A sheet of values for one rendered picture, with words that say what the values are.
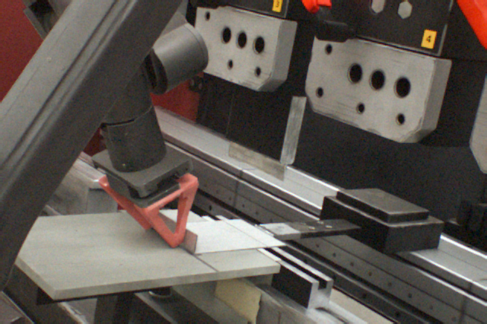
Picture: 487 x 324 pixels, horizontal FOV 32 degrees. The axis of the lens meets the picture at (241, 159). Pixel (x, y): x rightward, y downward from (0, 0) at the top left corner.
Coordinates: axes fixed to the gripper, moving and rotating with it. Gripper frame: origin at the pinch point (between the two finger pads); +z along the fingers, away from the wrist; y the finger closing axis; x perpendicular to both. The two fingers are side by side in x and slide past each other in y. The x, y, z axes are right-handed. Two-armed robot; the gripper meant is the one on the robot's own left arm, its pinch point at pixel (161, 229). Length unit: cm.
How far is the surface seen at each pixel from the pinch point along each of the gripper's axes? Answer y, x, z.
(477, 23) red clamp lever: -31.1, -15.8, -23.0
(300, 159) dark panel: 45, -52, 33
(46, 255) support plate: -2.1, 13.1, -5.6
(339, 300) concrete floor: 154, -135, 184
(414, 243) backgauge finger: -6.4, -30.1, 17.3
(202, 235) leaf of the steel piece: -0.3, -4.3, 3.2
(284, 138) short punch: -5.2, -14.5, -5.7
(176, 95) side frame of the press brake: 85, -50, 29
